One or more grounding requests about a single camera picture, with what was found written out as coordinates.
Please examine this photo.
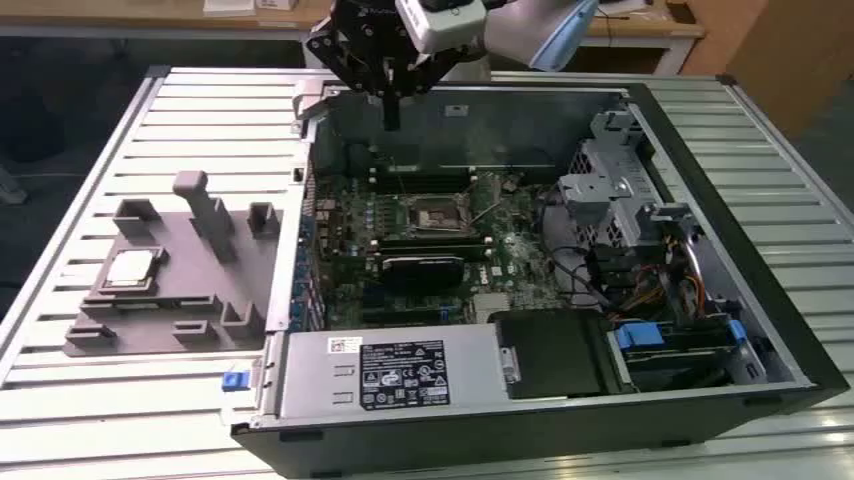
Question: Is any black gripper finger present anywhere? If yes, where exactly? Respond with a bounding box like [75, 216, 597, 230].
[305, 18, 395, 132]
[393, 44, 473, 132]

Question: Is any metal locking lever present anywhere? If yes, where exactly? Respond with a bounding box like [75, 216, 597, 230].
[466, 184, 501, 224]

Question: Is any silver CPU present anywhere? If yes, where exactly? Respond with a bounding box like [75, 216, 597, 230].
[106, 251, 159, 286]

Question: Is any CPU socket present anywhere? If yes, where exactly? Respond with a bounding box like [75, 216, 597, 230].
[406, 194, 473, 236]

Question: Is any black RAM slot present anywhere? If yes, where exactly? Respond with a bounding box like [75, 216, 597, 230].
[369, 168, 477, 181]
[377, 245, 494, 260]
[373, 237, 493, 250]

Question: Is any wooden desk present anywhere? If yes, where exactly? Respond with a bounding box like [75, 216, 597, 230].
[0, 0, 709, 76]

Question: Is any silver drive cage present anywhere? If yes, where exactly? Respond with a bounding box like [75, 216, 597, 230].
[557, 110, 700, 251]

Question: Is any green motherboard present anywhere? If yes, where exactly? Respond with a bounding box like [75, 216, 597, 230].
[303, 172, 602, 331]

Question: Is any black graphics card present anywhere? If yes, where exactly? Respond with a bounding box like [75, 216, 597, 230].
[379, 254, 466, 291]

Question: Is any grey parts rack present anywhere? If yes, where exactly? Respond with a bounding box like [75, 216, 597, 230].
[60, 170, 286, 357]

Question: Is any silver chipset heatsink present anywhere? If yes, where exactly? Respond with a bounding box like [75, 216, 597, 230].
[473, 293, 513, 324]

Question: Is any wooden cabinet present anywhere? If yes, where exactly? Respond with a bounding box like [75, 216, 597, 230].
[680, 0, 854, 139]

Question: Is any grey stand foot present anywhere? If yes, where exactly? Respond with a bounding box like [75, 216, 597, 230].
[0, 164, 30, 205]

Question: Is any black fan shroud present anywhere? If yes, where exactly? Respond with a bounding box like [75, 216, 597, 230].
[486, 309, 633, 401]

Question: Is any blue disk carrier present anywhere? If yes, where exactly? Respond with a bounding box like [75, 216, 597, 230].
[613, 322, 669, 354]

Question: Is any silver power supply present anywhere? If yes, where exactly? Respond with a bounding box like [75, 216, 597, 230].
[277, 324, 513, 419]

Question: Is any black PC case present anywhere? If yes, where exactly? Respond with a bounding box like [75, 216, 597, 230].
[230, 78, 853, 477]

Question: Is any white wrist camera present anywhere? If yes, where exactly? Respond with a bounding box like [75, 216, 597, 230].
[394, 0, 493, 54]

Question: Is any black cable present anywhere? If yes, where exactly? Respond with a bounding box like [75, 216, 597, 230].
[540, 187, 606, 304]

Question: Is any grey plastic bracket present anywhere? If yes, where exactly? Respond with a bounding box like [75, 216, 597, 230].
[637, 202, 702, 236]

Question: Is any coloured wire bundle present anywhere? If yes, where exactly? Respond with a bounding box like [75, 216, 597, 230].
[624, 234, 713, 321]

